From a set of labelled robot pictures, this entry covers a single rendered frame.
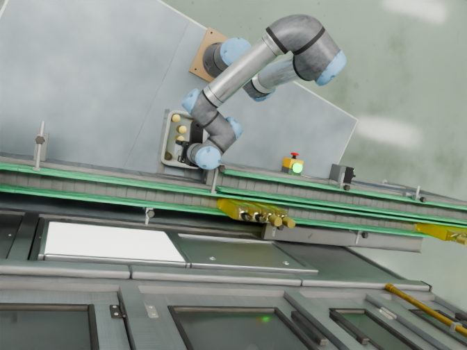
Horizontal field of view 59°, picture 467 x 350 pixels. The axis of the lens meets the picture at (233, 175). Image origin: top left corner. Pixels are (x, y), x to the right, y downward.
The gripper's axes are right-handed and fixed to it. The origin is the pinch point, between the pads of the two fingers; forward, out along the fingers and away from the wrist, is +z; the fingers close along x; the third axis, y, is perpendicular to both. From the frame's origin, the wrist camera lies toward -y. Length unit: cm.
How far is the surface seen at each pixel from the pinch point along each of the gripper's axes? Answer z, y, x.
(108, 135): 13.0, 4.4, -27.4
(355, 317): -68, 38, 44
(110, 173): 0.1, 17.3, -25.3
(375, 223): 0, 20, 105
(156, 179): 0.0, 16.7, -7.7
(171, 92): 13.0, -18.4, -6.3
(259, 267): -44, 33, 22
